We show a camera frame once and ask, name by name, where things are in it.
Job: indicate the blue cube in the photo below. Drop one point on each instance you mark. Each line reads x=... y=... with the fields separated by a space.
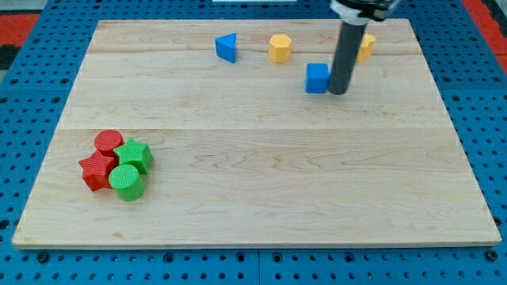
x=317 y=77

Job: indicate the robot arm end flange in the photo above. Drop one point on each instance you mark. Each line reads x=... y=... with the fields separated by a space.
x=360 y=12

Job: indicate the wooden board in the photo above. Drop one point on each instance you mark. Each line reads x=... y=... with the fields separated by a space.
x=244 y=157

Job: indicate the yellow hexagonal prism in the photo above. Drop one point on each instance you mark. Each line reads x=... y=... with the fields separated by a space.
x=280 y=48

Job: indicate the blue triangular prism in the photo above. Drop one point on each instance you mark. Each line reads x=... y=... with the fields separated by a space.
x=225 y=47

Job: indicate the green star block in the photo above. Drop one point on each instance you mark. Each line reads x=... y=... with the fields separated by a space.
x=137 y=154

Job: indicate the green cylinder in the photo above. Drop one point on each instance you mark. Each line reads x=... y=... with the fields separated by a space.
x=127 y=182

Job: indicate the grey pusher rod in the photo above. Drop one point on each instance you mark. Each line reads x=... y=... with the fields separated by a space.
x=347 y=49

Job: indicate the red cylinder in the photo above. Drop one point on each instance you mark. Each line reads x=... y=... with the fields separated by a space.
x=106 y=141

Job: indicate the yellow block behind rod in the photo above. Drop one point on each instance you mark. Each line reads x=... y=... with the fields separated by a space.
x=366 y=47

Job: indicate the red star block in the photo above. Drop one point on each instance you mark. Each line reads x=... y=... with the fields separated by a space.
x=96 y=169

